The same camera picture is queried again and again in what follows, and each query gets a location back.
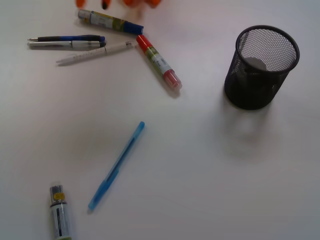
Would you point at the light blue ballpoint pen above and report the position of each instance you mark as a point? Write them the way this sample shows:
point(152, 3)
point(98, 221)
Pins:
point(106, 183)

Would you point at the black mesh pen holder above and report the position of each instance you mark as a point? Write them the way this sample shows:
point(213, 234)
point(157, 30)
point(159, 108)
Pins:
point(279, 52)

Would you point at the blue black pen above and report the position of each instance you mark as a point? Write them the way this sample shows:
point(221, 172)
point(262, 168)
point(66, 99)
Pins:
point(68, 38)

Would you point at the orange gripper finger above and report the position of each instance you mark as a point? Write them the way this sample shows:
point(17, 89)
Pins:
point(105, 4)
point(80, 3)

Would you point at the silver white pen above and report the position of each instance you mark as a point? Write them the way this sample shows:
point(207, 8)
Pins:
point(74, 45)

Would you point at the black capped marker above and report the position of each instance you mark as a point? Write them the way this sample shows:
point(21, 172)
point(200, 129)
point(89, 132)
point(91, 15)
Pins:
point(59, 214)

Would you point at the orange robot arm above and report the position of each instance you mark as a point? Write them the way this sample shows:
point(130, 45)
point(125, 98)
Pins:
point(135, 3)

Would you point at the red marker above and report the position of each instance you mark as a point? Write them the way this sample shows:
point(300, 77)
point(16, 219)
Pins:
point(159, 63)

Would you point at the black tape roll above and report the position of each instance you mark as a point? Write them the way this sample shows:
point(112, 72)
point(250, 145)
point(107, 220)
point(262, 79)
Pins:
point(254, 65)

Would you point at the blue capped marker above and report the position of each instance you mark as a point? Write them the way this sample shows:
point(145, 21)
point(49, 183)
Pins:
point(109, 22)

